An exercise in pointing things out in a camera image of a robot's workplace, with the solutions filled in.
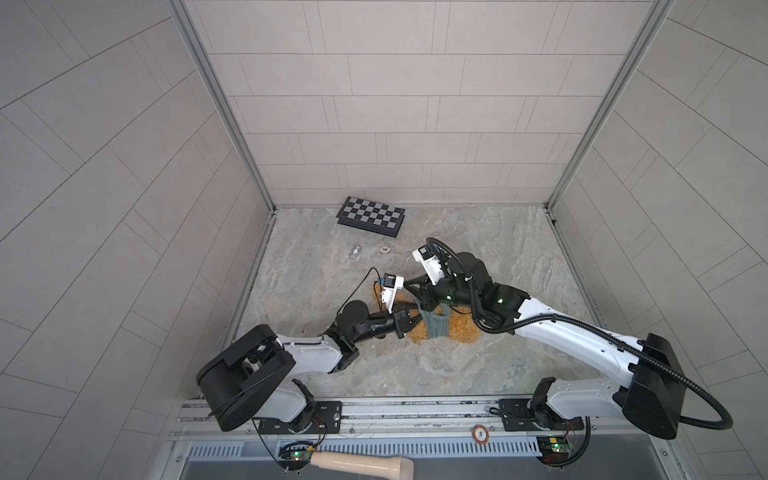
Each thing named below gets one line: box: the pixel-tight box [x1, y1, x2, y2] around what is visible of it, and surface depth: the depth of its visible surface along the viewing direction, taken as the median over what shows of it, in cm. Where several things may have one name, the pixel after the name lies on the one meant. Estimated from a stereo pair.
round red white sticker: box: [472, 424, 490, 444], surface depth 71 cm
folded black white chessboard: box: [336, 196, 406, 237], surface depth 111 cm
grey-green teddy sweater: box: [414, 297, 451, 339], surface depth 72 cm
